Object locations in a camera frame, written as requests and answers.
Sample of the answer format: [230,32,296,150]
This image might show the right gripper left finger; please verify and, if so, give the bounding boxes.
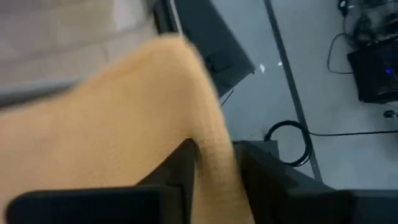
[5,138,197,224]

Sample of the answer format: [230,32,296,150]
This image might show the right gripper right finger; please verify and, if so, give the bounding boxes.
[233,139,398,224]

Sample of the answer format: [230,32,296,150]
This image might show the orange cloth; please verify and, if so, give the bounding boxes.
[0,32,256,224]

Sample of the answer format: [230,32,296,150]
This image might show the black computer box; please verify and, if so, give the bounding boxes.
[346,40,398,104]

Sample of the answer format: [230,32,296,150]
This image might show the black cable with coil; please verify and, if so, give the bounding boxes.
[263,119,398,168]

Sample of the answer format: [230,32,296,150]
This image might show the tangled black cables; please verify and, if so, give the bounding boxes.
[337,0,398,47]

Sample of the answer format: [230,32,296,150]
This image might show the black aluminium table frame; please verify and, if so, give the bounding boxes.
[152,0,178,35]

